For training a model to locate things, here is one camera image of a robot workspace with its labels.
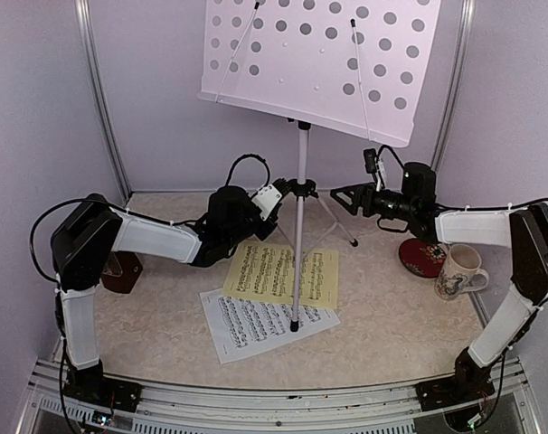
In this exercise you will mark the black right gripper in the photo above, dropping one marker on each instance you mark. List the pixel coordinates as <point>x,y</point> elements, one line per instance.
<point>358,198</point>

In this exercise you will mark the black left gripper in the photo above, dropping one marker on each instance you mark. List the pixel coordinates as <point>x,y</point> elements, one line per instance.
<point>265,231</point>

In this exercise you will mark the yellow sheet music page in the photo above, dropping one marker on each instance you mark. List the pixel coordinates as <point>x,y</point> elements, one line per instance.
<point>265,272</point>

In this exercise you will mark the white perforated music stand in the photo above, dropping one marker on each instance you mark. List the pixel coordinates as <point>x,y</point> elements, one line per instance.
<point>357,67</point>

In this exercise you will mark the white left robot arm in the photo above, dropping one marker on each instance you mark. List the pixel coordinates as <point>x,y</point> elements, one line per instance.
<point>98,236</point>

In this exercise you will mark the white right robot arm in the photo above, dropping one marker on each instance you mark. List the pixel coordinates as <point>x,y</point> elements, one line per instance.
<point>520,231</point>

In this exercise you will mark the red floral coaster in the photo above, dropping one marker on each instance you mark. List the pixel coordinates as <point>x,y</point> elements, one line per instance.
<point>422,259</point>

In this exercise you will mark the floral ceramic mug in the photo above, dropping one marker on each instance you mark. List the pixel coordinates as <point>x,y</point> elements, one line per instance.
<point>461,273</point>

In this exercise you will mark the white sheet music page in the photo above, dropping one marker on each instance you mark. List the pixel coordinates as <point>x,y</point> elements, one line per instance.
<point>241,329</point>

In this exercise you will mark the brown wooden metronome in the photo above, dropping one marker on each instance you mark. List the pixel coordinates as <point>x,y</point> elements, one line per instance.
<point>122,271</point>

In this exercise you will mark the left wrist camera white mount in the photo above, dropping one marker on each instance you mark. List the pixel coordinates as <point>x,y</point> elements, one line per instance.
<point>266,199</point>

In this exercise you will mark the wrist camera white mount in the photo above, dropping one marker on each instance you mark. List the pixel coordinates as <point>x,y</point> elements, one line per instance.
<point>266,199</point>
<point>375,168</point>

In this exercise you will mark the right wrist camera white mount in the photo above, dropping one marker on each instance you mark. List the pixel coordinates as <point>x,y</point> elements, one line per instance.
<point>375,168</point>

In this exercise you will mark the aluminium front rail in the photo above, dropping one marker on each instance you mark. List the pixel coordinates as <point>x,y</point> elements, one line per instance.
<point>165,407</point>

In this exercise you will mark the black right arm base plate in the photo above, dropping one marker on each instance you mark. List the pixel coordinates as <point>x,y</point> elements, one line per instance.
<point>446,392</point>

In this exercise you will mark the right aluminium corner post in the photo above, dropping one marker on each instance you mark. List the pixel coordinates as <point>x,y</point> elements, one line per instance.
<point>460,56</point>

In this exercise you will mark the aluminium corner post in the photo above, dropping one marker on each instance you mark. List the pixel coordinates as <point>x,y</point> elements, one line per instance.
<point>82,10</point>
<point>460,56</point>

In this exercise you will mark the left aluminium corner post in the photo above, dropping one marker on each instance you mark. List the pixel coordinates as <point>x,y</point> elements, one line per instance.
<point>82,10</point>

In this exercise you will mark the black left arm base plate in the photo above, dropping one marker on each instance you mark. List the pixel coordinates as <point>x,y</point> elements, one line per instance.
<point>105,392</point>

